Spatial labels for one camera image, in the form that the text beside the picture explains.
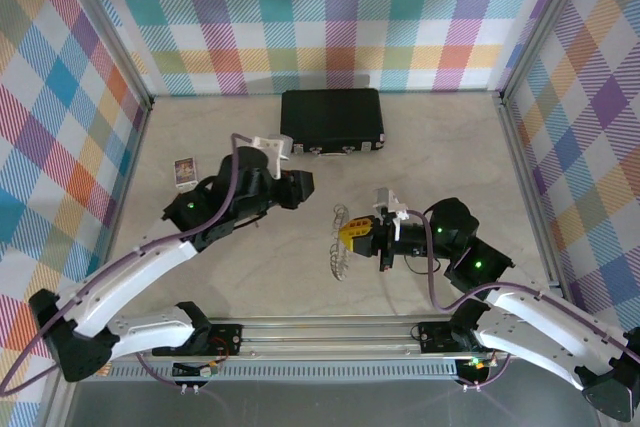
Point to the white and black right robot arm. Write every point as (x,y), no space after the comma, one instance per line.
(530,342)

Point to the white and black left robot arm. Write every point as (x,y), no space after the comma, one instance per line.
(145,272)

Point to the small printed card box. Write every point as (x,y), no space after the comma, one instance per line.
(186,172)

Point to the black hard case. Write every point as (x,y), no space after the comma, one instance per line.
(330,117)

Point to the small electronics module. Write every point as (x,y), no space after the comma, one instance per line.
(475,363)
(205,372)

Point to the aluminium frame floor rail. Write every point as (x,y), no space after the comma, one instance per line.
(531,197)
(131,167)

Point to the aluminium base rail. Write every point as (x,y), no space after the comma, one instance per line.
(325,337)

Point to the aluminium frame post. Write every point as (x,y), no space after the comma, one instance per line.
(544,22)
(104,22)

